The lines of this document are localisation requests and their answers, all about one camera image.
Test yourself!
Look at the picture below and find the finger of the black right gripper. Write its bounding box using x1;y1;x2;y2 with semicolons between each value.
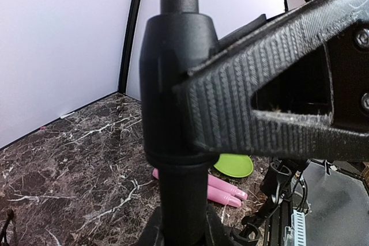
172;50;369;162

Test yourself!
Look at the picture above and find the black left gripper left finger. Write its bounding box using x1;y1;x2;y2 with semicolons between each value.
135;207;164;246

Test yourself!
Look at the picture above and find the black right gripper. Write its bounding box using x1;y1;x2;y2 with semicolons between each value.
189;0;368;133

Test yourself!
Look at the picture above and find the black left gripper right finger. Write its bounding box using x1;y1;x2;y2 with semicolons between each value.
206;205;233;246

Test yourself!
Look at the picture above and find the pink microphone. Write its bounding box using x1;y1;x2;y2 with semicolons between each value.
152;168;248;200
207;186;242;208

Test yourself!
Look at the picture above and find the black stand with clip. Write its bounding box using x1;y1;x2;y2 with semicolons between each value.
138;0;220;246

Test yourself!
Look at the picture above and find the black round-base stand front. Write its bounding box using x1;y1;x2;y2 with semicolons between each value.
230;158;310;245

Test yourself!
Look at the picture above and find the green plate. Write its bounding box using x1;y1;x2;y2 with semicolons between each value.
214;153;254;178

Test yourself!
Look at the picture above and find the white cable duct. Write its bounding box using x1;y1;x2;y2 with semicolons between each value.
284;210;307;246

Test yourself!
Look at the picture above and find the black tripod shock-mount stand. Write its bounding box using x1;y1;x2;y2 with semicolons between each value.
0;209;14;246

